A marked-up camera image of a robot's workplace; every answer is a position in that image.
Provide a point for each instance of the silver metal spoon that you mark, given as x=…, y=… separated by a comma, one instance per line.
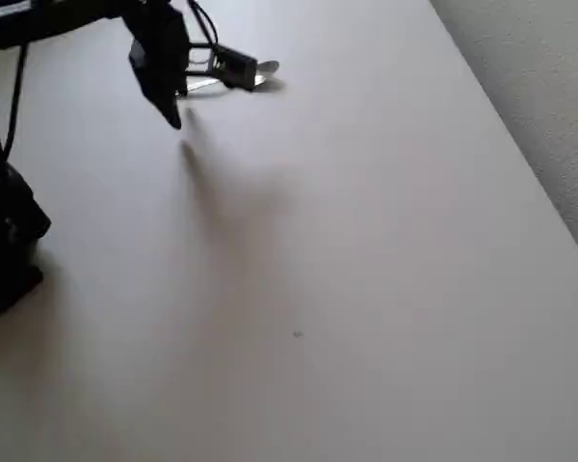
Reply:
x=268, y=67

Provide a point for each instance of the black camera module on mount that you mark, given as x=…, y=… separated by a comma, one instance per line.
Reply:
x=231, y=67

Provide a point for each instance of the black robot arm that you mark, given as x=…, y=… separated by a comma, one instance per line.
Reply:
x=9, y=19

